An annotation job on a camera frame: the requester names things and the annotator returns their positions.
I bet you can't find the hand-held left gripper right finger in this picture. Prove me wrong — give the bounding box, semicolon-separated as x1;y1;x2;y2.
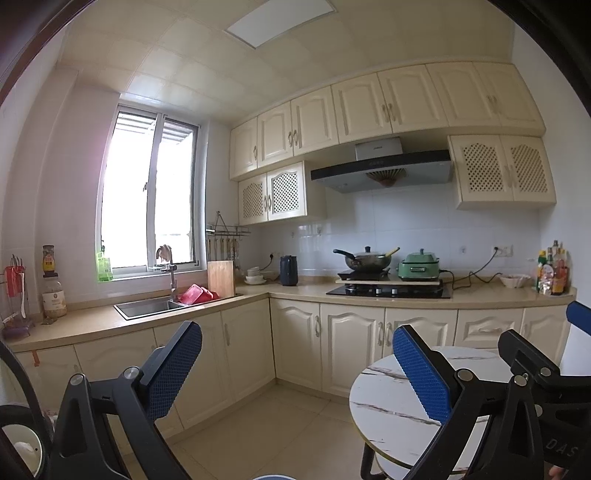
392;324;546;480

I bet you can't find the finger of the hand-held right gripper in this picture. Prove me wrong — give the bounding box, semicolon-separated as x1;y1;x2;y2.
498;329;563;389
566;301;591;342

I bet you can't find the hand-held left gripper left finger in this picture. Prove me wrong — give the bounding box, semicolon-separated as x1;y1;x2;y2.
48;320;204;480

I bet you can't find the round white marble table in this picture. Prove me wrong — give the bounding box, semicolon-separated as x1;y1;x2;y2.
348;346;522;480

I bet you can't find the cluster of condiment bottles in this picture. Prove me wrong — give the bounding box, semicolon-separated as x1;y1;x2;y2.
536;240;570;296

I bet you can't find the steel sink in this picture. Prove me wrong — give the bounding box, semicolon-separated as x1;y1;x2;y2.
114;293;243;320

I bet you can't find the red dish basket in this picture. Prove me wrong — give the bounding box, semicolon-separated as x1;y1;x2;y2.
179;284;220;305

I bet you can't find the black gas cooktop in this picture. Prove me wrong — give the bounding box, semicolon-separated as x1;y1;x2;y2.
326;282;452;300

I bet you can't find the steel faucet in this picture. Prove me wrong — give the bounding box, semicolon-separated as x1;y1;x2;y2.
156;244;179;301

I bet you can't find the wooden cutting board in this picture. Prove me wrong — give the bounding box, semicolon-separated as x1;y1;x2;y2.
207;260;236;298

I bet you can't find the green electric cooker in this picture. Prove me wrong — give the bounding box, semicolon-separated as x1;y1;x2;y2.
398;249;441;281

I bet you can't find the black wok with lid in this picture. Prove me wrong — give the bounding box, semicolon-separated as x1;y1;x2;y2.
333;246;402;272

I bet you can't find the clear glass jar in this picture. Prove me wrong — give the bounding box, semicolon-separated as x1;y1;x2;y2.
41;276;68;321

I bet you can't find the black electric kettle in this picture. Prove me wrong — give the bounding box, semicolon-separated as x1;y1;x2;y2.
280;255;298;287

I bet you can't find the black rimmed white pot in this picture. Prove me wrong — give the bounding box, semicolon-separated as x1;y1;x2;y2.
0;405;49;480

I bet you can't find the sliding window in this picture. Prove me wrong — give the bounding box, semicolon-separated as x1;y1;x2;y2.
99;104;201;280

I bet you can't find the stand with red utensils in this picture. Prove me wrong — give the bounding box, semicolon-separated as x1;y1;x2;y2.
0;254;37;341

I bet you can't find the grey range hood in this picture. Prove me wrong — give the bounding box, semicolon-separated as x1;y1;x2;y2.
310;137;453;193

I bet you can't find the row of upper cabinets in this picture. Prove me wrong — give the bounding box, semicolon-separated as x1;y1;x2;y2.
229;62;546;182

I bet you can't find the flat ceiling light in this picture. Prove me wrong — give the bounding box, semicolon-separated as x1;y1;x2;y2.
225;0;338;47

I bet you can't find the black power cord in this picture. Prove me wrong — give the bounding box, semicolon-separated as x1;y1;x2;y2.
441;249;504;289

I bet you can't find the black cable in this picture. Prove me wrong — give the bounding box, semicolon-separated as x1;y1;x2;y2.
0;339;58;444

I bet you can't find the wall utensil rack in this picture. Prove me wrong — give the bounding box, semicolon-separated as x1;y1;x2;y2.
206;211;251;259

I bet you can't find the lattice door wall cabinet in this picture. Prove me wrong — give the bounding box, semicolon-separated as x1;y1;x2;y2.
238;161;308;226
447;135;557;210

